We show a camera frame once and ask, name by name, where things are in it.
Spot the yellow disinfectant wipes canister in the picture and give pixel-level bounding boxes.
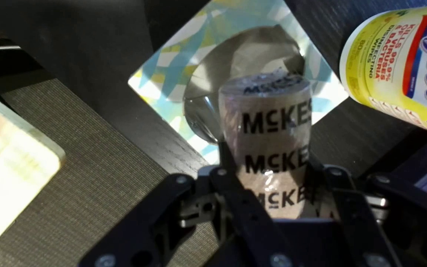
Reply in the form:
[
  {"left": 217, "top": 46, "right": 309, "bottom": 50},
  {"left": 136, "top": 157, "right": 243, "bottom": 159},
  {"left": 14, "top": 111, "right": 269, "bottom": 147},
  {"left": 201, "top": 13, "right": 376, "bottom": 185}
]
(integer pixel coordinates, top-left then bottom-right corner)
[{"left": 337, "top": 1, "right": 427, "bottom": 141}]

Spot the patterned tissue box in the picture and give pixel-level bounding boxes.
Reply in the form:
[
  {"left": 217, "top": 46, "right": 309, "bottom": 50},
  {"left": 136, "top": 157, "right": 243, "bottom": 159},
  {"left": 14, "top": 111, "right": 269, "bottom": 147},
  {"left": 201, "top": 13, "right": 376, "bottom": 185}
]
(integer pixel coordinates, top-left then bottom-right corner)
[{"left": 125, "top": 0, "right": 351, "bottom": 168}]

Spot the grey woven fabric pad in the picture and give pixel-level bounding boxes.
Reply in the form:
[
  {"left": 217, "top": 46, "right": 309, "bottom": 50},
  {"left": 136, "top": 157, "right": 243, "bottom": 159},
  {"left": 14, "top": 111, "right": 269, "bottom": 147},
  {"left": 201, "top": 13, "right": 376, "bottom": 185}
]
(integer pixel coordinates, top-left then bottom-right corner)
[{"left": 0, "top": 76, "right": 222, "bottom": 267}]

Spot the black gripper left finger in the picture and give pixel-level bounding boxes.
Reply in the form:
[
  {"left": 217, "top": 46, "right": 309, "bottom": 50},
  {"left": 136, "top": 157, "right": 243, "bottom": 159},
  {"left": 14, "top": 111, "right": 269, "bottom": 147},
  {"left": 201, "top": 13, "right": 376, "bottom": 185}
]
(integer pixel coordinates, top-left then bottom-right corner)
[{"left": 78, "top": 141, "right": 303, "bottom": 267}]

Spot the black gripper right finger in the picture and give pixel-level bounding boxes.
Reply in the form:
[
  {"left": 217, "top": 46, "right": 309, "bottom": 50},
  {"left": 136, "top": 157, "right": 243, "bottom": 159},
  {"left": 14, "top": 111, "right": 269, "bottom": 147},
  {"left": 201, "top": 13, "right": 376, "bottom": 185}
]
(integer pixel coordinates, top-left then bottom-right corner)
[{"left": 306, "top": 153, "right": 427, "bottom": 267}]

